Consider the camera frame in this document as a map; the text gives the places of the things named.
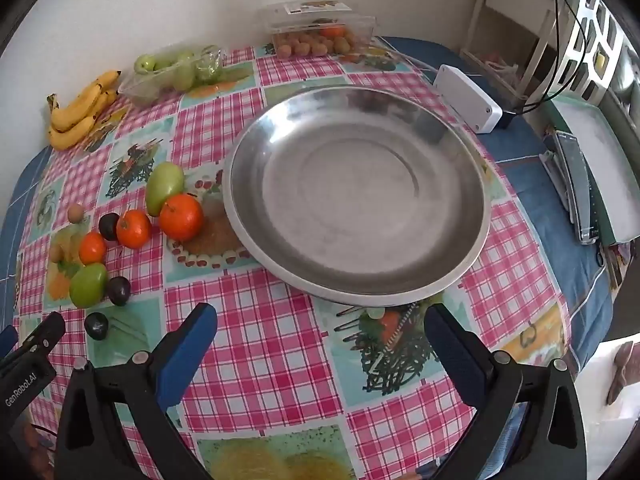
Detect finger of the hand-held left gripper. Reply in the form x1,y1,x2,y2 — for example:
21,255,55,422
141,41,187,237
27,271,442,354
0,325,19,359
15,312,67,368

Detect white cable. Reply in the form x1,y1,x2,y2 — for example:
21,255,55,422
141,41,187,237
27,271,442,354
380,40,443,75

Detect group of small green apples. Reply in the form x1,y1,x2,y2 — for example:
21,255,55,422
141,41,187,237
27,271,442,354
132,50,223,92

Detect black cable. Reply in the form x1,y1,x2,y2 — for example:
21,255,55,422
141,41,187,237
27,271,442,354
520,0,591,111

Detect green-edged grey board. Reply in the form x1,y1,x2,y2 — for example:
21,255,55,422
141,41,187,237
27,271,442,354
545,95,640,248

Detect white lattice panel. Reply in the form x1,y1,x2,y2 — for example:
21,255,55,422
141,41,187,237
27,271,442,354
560,0,626,101

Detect pile of brown longans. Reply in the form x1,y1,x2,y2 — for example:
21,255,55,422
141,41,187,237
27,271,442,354
274,30,358,56

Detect medium orange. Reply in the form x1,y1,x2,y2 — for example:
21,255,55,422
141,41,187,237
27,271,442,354
116,210,152,249

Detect clear bag green fruits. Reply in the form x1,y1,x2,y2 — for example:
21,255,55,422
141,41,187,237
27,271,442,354
117,44,228,106

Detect blue cloth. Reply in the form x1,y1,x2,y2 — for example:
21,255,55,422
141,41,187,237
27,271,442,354
0,35,616,480

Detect clear plastic lidded box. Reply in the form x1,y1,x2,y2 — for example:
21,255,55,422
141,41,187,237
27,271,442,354
257,1,377,56

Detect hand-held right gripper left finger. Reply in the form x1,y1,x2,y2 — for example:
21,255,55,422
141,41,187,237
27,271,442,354
55,302,218,480

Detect dark plum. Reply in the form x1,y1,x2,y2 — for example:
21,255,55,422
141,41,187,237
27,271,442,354
108,276,132,307
84,312,110,341
98,213,121,242

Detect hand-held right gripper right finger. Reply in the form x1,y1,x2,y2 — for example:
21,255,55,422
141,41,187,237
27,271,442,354
424,304,587,480

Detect white plastic box device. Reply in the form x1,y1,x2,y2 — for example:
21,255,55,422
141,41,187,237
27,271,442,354
432,64,503,134

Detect white wooden rack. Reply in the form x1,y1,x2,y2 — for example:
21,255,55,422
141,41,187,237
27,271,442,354
459,0,573,106

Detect bunch of yellow bananas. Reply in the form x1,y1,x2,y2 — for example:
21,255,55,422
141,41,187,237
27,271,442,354
46,70,122,152

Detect small orange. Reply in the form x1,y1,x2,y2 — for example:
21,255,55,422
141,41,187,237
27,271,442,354
79,232,108,266

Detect pink checked fruit-print tablecloth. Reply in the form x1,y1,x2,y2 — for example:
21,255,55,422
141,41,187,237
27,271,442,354
12,42,573,480

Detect small green mango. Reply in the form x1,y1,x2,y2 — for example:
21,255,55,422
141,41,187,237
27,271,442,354
69,263,109,309

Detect large orange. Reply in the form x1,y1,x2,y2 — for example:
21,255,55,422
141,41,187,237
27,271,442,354
159,193,205,240

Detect round metal plate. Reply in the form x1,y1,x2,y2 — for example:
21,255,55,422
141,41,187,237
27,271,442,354
222,86,493,307

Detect brown object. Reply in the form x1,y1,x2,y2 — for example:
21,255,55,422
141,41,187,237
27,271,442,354
606,341,635,407

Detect large green mango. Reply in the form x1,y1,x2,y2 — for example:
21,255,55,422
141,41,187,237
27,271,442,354
145,162,186,217

